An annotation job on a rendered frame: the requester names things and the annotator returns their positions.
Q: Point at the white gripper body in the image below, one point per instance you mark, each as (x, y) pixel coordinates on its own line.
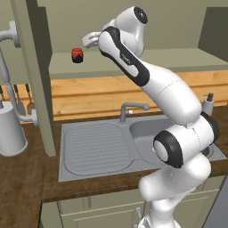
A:
(91, 39)

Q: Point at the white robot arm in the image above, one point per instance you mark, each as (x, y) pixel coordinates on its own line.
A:
(175, 98)

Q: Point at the red-lidded jam jar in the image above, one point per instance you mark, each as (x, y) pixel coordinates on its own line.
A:
(77, 55)

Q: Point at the dark olive cabinet door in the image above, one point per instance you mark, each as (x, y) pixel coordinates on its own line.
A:
(214, 32)

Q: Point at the grey tap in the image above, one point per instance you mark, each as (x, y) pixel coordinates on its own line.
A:
(126, 108)

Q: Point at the hanging grey spoon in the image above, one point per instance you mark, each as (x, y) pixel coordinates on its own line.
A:
(30, 104)

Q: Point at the hanging grey spatula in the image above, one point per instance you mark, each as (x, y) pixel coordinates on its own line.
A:
(18, 102)

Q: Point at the hanging dark tool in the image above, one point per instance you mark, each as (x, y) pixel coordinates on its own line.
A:
(1, 93)

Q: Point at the grey steel sink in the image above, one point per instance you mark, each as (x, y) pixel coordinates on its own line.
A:
(95, 148)

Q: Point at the white cylinder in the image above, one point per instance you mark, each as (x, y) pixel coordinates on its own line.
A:
(10, 133)

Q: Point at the white soap dispenser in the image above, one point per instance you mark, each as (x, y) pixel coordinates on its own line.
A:
(208, 104)

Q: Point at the olive drawer front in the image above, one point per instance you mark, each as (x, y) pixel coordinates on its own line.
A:
(112, 200)
(212, 184)

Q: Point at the olive cupboard door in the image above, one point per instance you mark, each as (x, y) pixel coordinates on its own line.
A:
(193, 212)
(104, 220)

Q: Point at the olive wall cabinet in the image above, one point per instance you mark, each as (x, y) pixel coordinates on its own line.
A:
(178, 61)

